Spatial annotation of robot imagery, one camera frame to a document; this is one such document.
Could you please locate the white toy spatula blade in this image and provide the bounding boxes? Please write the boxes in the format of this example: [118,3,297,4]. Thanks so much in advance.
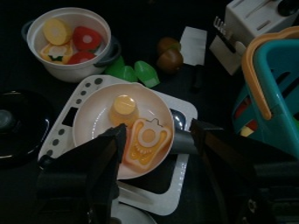
[209,34,249,76]

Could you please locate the white pot grey handles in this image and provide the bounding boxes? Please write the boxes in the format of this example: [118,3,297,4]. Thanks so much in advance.
[22,7,123,84]

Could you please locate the teal plastic basket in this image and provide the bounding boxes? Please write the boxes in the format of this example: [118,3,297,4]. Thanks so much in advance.
[231,38,299,160]

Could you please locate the yellow toy lemon piece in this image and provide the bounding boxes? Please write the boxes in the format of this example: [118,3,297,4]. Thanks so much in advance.
[107,94,140,128]

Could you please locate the white toy cleaver black handle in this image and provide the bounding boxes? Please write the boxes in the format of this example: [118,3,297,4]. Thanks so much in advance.
[179,26,210,93]

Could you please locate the orange toy pepper half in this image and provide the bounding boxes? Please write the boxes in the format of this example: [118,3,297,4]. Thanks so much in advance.
[123,117,174,173]

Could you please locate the white toy stove grey dots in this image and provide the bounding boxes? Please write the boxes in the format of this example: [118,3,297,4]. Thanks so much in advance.
[38,74,201,217]

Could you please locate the brown toy kiwi half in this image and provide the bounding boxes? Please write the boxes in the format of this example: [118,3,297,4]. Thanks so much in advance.
[156,37,183,56]
[155,47,185,75]

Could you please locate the white plate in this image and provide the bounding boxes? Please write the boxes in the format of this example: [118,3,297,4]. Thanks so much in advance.
[110,200,158,224]

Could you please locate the red toy strawberry half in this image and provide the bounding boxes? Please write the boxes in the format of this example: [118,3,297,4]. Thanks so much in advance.
[72,25,104,53]

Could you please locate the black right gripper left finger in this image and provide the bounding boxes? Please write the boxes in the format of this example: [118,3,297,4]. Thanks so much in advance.
[36,123,128,224]

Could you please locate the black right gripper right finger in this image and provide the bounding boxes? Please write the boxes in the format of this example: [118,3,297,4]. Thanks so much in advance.
[189,118,299,224]

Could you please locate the black pot lid grey knob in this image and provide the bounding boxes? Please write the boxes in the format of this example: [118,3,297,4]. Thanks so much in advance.
[0,89,56,168]

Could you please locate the white toy fork black handle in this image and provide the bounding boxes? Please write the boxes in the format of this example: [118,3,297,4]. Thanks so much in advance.
[213,16,239,54]

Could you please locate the red yellow toy food piece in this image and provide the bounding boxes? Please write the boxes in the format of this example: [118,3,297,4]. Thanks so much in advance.
[238,119,259,137]

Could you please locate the yellow toy pepper slice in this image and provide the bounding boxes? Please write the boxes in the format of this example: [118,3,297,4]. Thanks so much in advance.
[39,40,75,65]

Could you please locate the yellow round toy lemon slice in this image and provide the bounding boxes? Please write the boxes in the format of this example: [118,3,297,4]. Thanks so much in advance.
[42,17,74,46]

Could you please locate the white toy knife block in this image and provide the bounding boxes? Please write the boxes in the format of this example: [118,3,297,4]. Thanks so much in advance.
[223,0,299,48]

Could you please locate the red toy fruit piece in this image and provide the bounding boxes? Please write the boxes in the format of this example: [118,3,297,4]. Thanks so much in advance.
[66,51,99,66]

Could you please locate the green toy vegetable piece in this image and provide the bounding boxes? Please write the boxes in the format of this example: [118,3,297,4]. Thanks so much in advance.
[134,59,162,89]
[104,55,127,80]
[118,65,140,83]

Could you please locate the cream toy pan grey handle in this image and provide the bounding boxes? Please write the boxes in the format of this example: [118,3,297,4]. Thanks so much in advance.
[71,81,201,180]

